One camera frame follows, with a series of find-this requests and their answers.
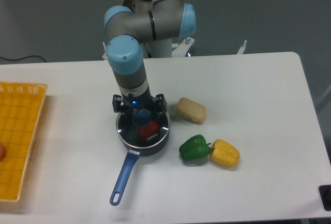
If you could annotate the beige bread loaf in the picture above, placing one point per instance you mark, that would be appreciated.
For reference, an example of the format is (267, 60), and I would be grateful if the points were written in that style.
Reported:
(190, 111)

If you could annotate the yellow bell pepper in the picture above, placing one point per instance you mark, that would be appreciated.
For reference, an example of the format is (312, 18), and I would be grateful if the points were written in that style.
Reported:
(224, 153)

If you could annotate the dark blue saucepan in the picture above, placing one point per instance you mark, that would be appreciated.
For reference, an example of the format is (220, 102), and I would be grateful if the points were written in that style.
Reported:
(131, 158)

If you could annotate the orange object in basket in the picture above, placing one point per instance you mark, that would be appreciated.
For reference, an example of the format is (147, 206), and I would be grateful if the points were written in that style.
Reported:
(2, 150)

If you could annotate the yellow woven basket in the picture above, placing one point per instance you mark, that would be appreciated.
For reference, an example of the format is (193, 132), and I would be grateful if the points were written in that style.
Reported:
(21, 107)

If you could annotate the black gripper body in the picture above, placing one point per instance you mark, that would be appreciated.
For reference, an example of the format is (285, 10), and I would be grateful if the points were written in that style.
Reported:
(131, 100)

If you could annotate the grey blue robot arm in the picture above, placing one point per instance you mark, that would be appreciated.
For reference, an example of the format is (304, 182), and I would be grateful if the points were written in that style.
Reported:
(126, 29)

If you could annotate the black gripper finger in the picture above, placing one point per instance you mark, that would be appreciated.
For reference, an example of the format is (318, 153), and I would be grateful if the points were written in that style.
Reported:
(159, 105)
(119, 105)

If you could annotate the red bell pepper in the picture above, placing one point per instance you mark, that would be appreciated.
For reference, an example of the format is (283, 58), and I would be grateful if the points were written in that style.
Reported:
(148, 134)

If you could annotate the black table corner device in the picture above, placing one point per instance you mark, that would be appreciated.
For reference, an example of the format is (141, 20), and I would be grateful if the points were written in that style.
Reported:
(325, 194)

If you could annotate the green bell pepper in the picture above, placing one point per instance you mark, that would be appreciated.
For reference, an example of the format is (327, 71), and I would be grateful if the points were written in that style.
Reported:
(194, 148)

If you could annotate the glass pot lid blue knob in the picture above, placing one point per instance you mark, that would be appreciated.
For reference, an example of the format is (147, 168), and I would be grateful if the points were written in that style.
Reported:
(127, 125)

